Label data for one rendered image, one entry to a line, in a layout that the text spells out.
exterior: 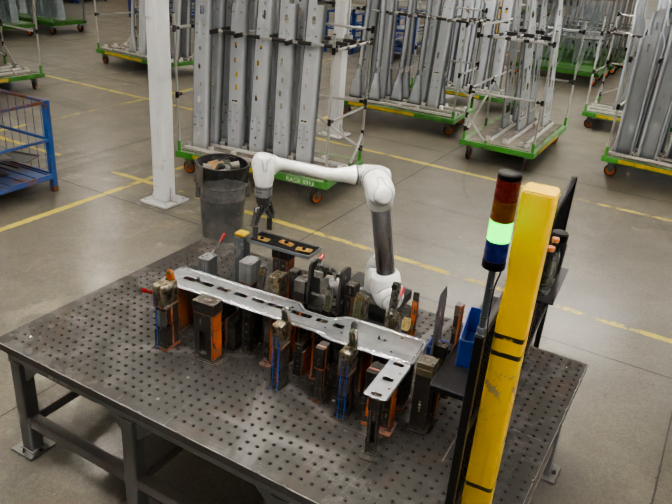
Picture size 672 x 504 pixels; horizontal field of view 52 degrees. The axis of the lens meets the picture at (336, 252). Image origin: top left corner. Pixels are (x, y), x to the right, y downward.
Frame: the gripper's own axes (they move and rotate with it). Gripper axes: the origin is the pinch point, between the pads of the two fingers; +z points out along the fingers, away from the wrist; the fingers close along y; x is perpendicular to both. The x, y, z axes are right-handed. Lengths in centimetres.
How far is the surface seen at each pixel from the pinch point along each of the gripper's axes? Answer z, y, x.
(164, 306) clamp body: 24, 56, -19
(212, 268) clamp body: 20.1, 16.8, -19.7
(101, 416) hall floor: 120, 48, -76
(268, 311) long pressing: 20, 39, 29
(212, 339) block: 36, 53, 7
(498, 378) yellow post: -15, 84, 146
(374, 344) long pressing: 20, 37, 83
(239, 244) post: 9.6, 2.4, -12.6
